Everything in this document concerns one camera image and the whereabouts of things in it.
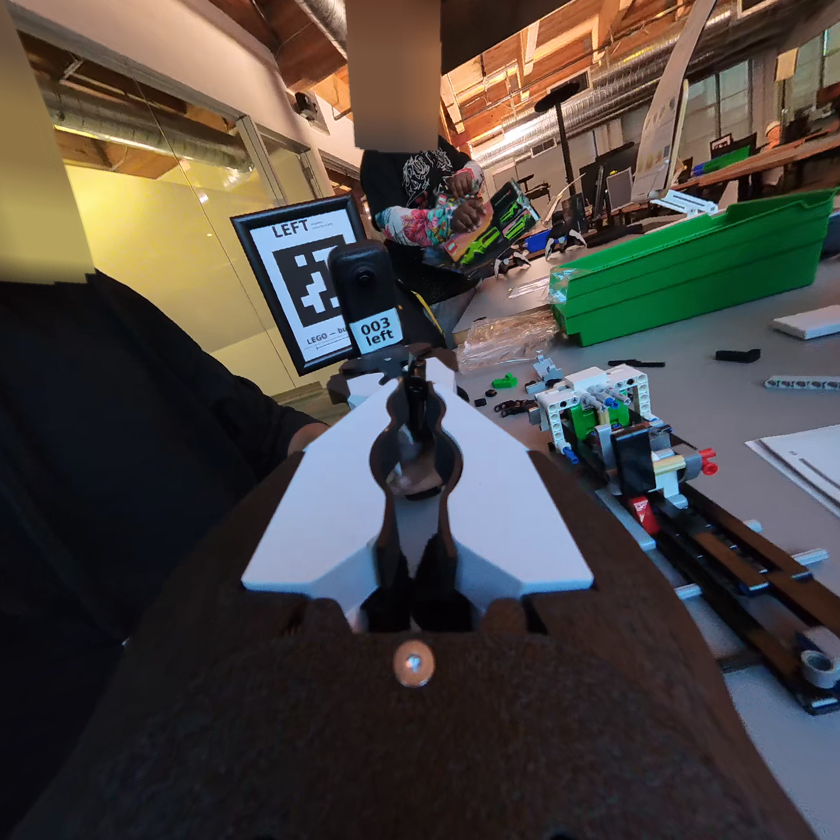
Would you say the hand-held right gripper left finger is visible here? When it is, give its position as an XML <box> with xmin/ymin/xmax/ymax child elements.
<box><xmin>240</xmin><ymin>382</ymin><xmax>414</xmax><ymax>634</ymax></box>

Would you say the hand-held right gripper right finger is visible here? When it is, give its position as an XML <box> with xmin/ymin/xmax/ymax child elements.
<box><xmin>412</xmin><ymin>386</ymin><xmax>596</xmax><ymax>632</ymax></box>

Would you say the small black lego piece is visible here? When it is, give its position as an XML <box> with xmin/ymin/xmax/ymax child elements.
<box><xmin>402</xmin><ymin>354</ymin><xmax>429</xmax><ymax>460</ymax></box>

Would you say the person's left forearm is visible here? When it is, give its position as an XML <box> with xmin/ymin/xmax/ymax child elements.
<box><xmin>164</xmin><ymin>341</ymin><xmax>330</xmax><ymax>473</ymax></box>

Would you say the partly built lego vehicle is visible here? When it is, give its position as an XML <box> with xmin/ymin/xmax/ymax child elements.
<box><xmin>535</xmin><ymin>366</ymin><xmax>840</xmax><ymax>716</ymax></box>

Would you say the black lego box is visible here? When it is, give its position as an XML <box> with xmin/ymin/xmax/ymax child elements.
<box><xmin>423</xmin><ymin>180</ymin><xmax>540</xmax><ymax>270</ymax></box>

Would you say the crumpled clear plastic bag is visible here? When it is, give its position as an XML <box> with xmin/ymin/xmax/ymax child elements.
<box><xmin>456</xmin><ymin>308</ymin><xmax>565</xmax><ymax>371</ymax></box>

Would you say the flat clear plastic bag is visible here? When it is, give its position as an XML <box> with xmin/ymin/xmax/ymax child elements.
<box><xmin>508</xmin><ymin>276</ymin><xmax>559</xmax><ymax>306</ymax></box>

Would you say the person's black clothing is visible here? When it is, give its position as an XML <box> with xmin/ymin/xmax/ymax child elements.
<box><xmin>0</xmin><ymin>269</ymin><xmax>316</xmax><ymax>840</ymax></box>

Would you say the black pole stand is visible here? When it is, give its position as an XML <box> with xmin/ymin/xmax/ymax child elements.
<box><xmin>535</xmin><ymin>82</ymin><xmax>592</xmax><ymax>198</ymax></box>

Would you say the green plastic bin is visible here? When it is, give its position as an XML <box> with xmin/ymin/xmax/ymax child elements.
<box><xmin>548</xmin><ymin>188</ymin><xmax>840</xmax><ymax>347</ymax></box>

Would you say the white instruction booklet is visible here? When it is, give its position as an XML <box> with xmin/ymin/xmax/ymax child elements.
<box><xmin>745</xmin><ymin>425</ymin><xmax>840</xmax><ymax>519</ymax></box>

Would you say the white booklet holder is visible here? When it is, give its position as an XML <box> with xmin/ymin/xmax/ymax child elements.
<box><xmin>646</xmin><ymin>190</ymin><xmax>719</xmax><ymax>217</ymax></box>

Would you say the tall upright white booklet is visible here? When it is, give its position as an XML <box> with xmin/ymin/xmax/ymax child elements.
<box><xmin>630</xmin><ymin>0</ymin><xmax>718</xmax><ymax>201</ymax></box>

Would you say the white flat box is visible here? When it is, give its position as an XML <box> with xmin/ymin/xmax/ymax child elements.
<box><xmin>772</xmin><ymin>305</ymin><xmax>840</xmax><ymax>340</ymax></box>

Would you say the wooden workbench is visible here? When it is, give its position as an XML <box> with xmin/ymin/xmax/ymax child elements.
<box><xmin>676</xmin><ymin>131</ymin><xmax>840</xmax><ymax>191</ymax></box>

